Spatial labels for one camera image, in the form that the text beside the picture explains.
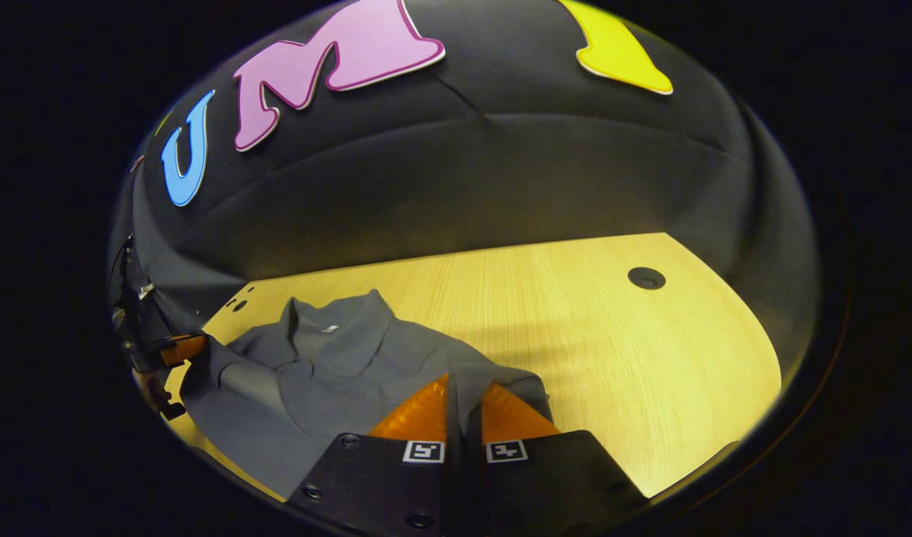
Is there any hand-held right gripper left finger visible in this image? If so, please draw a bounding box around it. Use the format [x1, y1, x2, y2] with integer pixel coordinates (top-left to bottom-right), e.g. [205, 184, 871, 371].
[286, 372, 460, 537]

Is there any black backdrop cloth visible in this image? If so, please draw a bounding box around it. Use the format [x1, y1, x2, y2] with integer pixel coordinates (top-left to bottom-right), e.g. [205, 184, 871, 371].
[109, 0, 822, 374]

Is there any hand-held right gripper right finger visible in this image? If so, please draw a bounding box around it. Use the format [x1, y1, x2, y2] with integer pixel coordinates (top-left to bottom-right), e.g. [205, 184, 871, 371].
[467, 379, 650, 537]

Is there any grey button-up shirt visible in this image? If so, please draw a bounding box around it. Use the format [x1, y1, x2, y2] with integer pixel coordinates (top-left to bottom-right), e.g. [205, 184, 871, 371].
[180, 289, 555, 502]

